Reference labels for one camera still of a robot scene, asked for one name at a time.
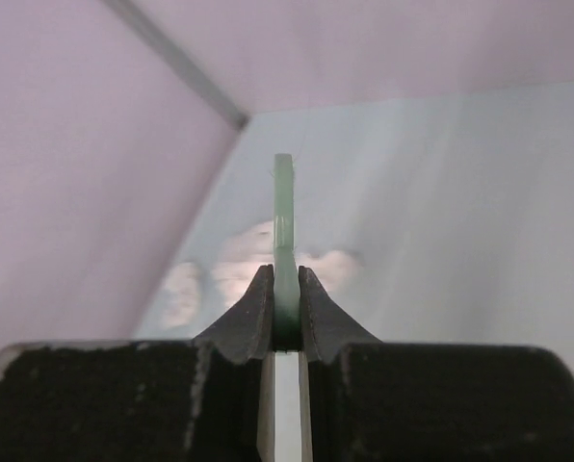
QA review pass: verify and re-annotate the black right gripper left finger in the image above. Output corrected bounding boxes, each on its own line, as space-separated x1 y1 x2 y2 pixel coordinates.
0 266 274 461

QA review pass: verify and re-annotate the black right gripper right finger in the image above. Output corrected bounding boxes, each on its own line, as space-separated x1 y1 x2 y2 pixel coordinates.
299 268 574 461

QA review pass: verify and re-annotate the green hand brush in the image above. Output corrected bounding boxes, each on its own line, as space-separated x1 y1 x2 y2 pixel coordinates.
273 154 300 351

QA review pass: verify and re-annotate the white paper scrap middle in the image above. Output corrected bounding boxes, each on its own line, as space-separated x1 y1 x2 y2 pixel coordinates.
212 221 274 308

